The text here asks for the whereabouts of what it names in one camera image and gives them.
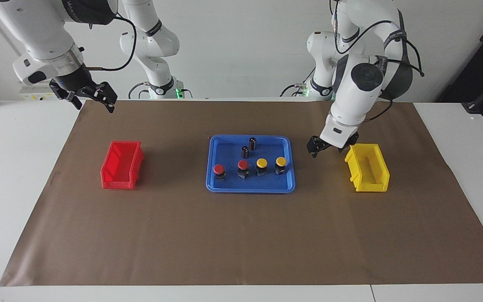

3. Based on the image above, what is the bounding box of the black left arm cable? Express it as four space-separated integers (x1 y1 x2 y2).
330 0 426 123

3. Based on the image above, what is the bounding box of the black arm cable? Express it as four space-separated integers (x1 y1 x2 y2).
330 0 426 123
84 15 137 72

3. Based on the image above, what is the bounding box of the black left base cable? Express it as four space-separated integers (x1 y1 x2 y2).
280 66 316 97

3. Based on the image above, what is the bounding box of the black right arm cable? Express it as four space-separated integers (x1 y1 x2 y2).
84 15 137 72

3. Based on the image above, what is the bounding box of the blue plastic tray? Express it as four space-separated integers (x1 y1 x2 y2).
206 134 296 194

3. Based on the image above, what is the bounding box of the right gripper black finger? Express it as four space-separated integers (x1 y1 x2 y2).
98 81 119 114
49 81 83 111

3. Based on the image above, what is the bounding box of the red plastic bin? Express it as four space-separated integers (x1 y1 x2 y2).
100 140 145 190

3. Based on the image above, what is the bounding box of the white wall socket box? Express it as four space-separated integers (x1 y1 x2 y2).
18 82 57 101

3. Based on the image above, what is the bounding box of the brown paper table mat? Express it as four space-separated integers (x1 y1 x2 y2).
0 99 483 287

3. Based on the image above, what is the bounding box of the yellow plastic bin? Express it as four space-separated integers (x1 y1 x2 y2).
344 143 390 193

